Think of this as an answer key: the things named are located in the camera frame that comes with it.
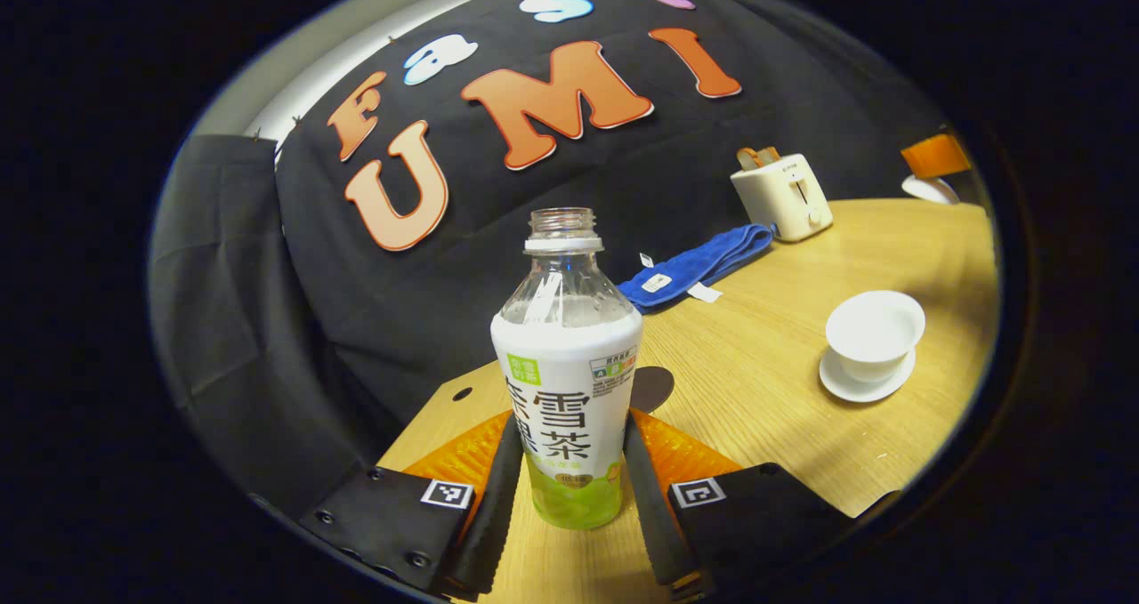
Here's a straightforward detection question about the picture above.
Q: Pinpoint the white label water bottle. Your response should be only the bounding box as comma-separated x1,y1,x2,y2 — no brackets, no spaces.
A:
490,207,644,531

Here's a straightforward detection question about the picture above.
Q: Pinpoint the white saucer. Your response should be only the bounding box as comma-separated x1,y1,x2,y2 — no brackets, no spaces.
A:
819,346,917,404

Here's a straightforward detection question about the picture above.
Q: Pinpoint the white teacup lid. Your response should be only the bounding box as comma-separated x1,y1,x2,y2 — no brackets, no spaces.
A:
901,174,962,206

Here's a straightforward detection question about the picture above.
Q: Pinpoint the white toaster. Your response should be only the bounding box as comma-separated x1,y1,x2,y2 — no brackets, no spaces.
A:
731,153,835,244

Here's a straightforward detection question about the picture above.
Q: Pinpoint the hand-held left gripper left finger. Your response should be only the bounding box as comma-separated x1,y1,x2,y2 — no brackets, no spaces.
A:
298,408,526,598

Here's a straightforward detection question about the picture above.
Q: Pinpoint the blue folded towel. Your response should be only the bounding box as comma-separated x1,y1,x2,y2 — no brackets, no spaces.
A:
618,224,777,313

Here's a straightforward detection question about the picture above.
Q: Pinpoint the white teacup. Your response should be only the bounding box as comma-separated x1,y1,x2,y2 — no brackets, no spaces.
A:
825,290,926,384

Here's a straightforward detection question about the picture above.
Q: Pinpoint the black backdrop cloth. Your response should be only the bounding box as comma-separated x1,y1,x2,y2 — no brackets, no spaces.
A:
149,0,953,516

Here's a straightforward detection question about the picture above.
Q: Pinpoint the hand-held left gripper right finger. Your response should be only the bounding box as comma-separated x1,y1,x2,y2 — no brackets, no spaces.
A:
623,408,855,600

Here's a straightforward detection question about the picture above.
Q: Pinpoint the dark round coaster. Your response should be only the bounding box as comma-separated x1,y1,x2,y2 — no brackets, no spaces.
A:
630,366,675,415

